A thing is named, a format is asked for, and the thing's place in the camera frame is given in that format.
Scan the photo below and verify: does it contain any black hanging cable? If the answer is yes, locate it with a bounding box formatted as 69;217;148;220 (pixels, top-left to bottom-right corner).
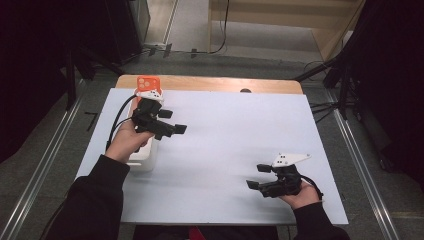
209;0;232;55

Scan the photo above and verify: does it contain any person's right hand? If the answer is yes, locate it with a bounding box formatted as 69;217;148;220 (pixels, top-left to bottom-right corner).
279;182;321;210

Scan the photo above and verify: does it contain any black tripod stand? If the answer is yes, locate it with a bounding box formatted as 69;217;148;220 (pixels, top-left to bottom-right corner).
293;49;364;121

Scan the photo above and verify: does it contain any dark curtain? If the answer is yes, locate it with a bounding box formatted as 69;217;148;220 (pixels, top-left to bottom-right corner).
346;0;424;191
0;0;114;164

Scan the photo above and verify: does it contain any person's left hand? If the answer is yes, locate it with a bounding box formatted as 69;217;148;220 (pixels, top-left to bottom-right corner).
104;120;154;164

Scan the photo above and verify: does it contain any orange phone case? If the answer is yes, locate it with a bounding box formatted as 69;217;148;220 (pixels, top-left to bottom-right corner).
136;75;162;96

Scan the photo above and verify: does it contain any dark cabinet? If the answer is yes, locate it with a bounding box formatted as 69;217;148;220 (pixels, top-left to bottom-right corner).
106;0;151;66

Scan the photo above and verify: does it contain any person's torso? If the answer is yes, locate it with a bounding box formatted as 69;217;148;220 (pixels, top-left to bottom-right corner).
133;224;279;240

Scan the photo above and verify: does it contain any white plastic container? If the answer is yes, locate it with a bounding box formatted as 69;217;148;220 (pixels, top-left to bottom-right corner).
127;87;162;173

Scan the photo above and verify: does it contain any wooden table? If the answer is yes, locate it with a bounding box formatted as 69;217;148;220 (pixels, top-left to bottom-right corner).
115;74;304;95

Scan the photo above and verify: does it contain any light wooden furniture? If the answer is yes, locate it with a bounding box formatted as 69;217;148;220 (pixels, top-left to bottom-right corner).
207;0;367;63

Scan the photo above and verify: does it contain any black metal stand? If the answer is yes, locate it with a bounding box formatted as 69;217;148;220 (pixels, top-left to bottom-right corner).
64;49;78;112

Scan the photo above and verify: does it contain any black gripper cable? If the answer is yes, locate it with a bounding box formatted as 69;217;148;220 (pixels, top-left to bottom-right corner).
299;174;324;201
105;94;138;151
111;116;134;138

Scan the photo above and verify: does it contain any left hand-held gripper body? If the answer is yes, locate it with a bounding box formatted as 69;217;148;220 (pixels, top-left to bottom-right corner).
131;89;176;141

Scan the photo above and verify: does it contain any metal floor rail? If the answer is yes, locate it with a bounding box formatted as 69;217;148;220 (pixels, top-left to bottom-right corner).
0;96;86;240
328;89;401;240

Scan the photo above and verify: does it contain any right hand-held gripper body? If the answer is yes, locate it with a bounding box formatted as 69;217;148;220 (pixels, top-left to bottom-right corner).
259;153;312;198

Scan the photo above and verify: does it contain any white board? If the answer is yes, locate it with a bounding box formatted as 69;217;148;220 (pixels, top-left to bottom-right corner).
75;87;349;225

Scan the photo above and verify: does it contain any red object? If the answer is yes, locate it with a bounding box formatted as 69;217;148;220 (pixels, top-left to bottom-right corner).
188;226;206;240

